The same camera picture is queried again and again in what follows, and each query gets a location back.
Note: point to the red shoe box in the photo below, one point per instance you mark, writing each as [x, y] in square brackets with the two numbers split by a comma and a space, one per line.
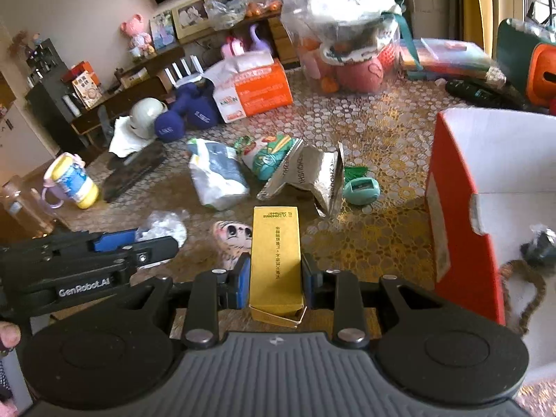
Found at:
[460, 226]

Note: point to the clear plastic bottle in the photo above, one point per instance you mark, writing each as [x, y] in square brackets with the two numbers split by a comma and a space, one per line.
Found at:
[21, 208]

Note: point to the silver foil bag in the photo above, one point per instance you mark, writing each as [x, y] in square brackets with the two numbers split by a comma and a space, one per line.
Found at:
[312, 173]

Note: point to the teal oval gadget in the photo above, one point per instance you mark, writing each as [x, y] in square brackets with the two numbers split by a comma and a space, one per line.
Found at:
[361, 191]

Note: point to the small dark bagged item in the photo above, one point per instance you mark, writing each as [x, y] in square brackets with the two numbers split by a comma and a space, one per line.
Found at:
[538, 243]

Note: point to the black long case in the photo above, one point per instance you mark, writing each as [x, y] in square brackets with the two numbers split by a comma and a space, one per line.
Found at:
[482, 93]

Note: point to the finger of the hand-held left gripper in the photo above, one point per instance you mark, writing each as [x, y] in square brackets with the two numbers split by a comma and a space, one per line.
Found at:
[152, 252]
[115, 239]

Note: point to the black shelf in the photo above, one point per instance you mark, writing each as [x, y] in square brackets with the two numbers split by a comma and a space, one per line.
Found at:
[43, 91]

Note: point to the pink plush doll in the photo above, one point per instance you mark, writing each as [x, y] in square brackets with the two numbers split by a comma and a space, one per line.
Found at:
[137, 34]

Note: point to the orange tissue pack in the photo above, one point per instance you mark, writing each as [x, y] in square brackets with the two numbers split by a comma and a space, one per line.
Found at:
[260, 89]

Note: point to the person's left hand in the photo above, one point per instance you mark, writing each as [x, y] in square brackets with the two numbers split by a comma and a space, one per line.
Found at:
[9, 334]

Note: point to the wooden photo frame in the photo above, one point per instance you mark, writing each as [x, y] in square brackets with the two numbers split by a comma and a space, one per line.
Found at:
[193, 15]

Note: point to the white grey snack bag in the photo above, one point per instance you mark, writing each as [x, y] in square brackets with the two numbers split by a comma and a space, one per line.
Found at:
[217, 173]

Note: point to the yellow labelled bottle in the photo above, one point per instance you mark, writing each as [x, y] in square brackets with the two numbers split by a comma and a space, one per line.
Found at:
[71, 180]

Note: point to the orange box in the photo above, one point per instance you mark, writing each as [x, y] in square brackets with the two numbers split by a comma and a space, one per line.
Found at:
[82, 70]

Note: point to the small clear bag white pieces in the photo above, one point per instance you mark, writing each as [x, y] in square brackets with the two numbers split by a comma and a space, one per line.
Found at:
[163, 228]

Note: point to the large clear bag of toys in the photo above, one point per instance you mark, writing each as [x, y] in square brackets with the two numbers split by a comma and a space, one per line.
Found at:
[347, 30]

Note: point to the stack of colourful books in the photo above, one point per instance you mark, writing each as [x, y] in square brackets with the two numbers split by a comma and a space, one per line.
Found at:
[451, 58]

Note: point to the green orange desk organizer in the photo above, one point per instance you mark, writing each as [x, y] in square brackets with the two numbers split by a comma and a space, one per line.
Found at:
[543, 69]

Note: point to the white router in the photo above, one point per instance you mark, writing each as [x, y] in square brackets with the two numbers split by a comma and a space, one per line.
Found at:
[182, 69]

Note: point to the green colourful snack packet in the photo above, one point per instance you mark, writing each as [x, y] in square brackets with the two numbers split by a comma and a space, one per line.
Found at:
[265, 156]

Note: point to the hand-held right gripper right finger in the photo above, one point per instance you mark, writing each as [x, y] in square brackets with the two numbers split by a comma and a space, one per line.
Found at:
[307, 278]

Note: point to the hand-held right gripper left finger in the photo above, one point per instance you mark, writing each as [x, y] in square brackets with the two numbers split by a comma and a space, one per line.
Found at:
[243, 278]

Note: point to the yellow cardboard box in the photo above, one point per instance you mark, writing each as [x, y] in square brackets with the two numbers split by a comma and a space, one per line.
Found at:
[276, 265]

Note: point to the pale green round container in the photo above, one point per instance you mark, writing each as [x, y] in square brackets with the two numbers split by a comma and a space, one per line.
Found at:
[147, 117]

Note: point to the picture card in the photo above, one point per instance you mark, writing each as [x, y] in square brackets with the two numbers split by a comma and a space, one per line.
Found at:
[163, 28]

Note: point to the yellow curtain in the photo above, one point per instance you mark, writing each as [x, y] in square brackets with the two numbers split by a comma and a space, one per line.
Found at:
[475, 4]

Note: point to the white standing air conditioner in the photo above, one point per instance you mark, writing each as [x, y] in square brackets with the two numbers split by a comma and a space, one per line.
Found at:
[430, 0]

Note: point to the printed book box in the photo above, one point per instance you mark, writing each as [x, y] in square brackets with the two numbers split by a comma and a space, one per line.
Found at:
[87, 91]

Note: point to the wooden television console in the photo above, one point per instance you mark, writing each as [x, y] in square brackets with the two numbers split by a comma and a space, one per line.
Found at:
[115, 104]

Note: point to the cartoon face toy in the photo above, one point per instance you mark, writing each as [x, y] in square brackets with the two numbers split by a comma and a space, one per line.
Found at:
[232, 236]

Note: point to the clear plastic bag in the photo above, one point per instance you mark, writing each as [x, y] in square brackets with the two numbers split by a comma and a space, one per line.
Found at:
[226, 8]

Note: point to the white cloth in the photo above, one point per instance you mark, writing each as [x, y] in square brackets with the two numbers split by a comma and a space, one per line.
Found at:
[124, 141]

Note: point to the blue dumbbell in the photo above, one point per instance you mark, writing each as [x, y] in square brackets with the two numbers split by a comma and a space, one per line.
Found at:
[171, 128]
[202, 113]

